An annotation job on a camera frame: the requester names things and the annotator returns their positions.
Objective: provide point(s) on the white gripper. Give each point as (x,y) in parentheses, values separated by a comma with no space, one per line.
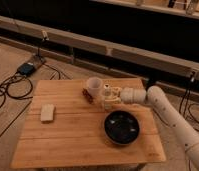
(109,96)

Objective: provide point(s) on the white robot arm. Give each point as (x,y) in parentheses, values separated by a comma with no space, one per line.
(155,97)

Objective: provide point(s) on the white cup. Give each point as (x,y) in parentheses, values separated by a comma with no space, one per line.
(94,85)

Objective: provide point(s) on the small brown object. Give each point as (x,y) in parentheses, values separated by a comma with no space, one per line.
(87,96)

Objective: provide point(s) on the black round bowl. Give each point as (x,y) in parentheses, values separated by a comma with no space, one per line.
(121,127)

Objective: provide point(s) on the beige sponge block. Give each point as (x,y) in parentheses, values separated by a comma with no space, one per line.
(47,113)

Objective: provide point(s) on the black power adapter box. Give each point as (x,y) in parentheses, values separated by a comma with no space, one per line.
(26,69)

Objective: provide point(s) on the long wooden rail beam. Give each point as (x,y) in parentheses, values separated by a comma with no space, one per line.
(135,55)

